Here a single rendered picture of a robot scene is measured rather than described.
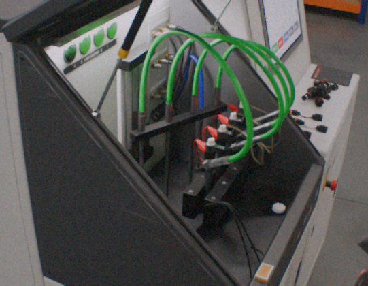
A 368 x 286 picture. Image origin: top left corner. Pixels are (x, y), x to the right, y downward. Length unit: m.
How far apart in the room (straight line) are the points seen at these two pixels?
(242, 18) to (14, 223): 0.87
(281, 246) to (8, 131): 0.71
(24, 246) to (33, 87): 0.49
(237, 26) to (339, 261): 1.54
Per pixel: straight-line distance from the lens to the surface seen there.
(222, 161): 1.26
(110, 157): 1.11
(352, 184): 3.42
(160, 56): 1.68
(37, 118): 1.19
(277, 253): 1.35
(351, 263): 2.84
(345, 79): 2.27
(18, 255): 1.52
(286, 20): 2.03
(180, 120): 1.55
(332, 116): 1.95
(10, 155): 1.30
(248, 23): 1.68
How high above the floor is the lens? 1.84
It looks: 31 degrees down
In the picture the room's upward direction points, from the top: 2 degrees clockwise
